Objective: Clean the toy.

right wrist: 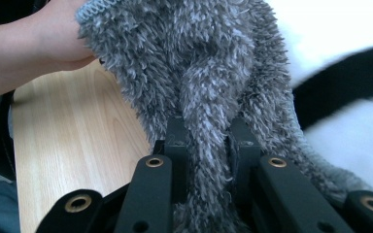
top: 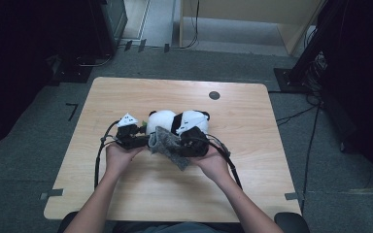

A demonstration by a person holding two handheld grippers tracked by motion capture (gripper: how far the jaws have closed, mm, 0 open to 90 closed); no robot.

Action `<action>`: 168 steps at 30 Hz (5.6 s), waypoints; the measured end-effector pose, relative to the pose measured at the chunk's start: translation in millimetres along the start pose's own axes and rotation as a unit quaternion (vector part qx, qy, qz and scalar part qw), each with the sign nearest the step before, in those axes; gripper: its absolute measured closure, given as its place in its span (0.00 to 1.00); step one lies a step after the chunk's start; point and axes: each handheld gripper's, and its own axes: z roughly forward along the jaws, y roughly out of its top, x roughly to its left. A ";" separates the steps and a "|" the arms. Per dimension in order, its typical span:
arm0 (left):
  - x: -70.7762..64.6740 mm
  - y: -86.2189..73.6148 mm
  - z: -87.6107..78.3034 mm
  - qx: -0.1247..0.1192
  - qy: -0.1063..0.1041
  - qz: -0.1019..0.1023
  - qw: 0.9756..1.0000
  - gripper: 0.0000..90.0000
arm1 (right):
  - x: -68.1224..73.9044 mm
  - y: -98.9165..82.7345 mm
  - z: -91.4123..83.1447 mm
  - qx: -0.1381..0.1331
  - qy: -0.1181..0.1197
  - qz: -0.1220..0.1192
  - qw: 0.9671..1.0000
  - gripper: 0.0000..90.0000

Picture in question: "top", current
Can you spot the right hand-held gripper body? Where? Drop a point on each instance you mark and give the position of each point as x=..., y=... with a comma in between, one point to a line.
x=194, y=142

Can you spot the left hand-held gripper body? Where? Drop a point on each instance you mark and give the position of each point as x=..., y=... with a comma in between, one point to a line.
x=128, y=137

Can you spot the grey fuzzy scarf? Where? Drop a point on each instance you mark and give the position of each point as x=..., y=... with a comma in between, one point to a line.
x=165, y=139

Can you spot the panda plush toy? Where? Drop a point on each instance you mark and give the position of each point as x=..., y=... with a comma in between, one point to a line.
x=162, y=119

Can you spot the person's left hand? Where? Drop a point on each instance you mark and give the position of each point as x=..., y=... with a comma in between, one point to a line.
x=118, y=160

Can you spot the person's right hand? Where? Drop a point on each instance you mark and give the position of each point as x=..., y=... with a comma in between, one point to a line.
x=215, y=165

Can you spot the grey round table hole cap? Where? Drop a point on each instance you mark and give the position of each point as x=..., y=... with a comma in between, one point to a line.
x=214, y=95

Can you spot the black floor tape corner mark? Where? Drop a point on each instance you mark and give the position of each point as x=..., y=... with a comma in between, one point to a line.
x=73, y=111

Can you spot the black flat floor base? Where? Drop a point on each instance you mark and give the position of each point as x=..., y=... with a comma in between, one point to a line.
x=71, y=73

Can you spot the person's dark clothing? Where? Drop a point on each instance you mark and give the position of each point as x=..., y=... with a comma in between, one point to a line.
x=181, y=228

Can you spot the grey floor tape strip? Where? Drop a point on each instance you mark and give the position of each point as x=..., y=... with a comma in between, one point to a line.
x=51, y=193

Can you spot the black stand with base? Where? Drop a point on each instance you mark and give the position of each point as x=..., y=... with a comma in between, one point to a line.
x=291, y=79

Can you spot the dark curtain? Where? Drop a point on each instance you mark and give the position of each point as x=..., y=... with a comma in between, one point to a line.
x=16, y=64
x=366, y=81

